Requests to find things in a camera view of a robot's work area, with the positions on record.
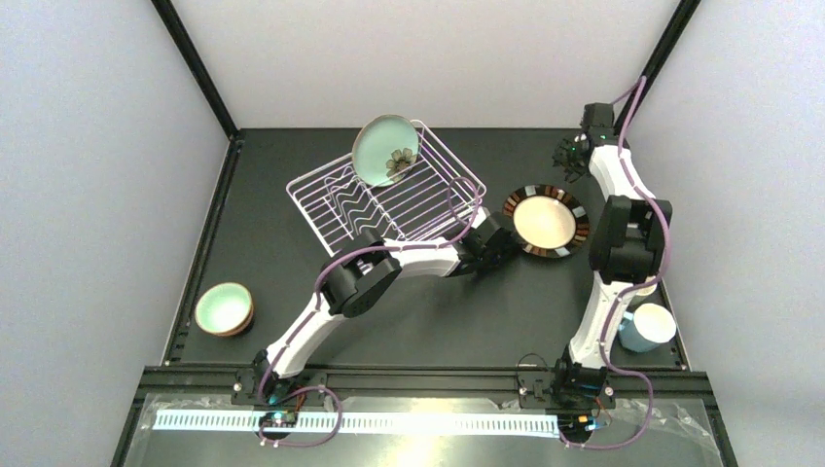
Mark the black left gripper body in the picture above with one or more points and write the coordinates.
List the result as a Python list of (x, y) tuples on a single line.
[(502, 237)]

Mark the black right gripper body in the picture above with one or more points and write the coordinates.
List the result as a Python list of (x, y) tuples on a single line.
[(571, 160)]

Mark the white wire dish rack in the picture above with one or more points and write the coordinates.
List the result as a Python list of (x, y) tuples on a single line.
[(419, 202)]

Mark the mint green flower plate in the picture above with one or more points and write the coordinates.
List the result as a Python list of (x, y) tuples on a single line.
[(385, 150)]

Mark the green ceramic mug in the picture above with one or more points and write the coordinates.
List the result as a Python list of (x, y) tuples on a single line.
[(643, 293)]

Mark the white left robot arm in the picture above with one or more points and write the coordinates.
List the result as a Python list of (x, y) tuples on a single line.
[(354, 280)]

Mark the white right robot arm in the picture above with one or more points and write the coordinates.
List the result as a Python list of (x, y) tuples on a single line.
[(627, 250)]

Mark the blue ceramic mug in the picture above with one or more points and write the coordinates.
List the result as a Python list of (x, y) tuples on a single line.
[(646, 328)]

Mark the mint green brown bowl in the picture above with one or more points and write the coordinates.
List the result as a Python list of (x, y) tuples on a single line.
[(225, 310)]

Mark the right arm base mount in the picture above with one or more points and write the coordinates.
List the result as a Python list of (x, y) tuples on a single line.
[(580, 397)]

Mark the black right frame post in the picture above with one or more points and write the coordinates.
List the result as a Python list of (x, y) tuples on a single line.
[(676, 25)]

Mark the black frame post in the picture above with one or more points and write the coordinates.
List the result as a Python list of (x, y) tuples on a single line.
[(186, 47), (676, 25)]

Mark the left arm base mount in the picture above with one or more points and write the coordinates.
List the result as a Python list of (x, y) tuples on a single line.
[(279, 405)]

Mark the black left frame post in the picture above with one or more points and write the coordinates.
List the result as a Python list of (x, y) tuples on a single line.
[(186, 47)]

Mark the white slotted cable duct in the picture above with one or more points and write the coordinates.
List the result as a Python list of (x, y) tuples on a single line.
[(435, 424)]

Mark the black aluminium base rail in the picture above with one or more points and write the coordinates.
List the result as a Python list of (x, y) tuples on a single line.
[(496, 383)]

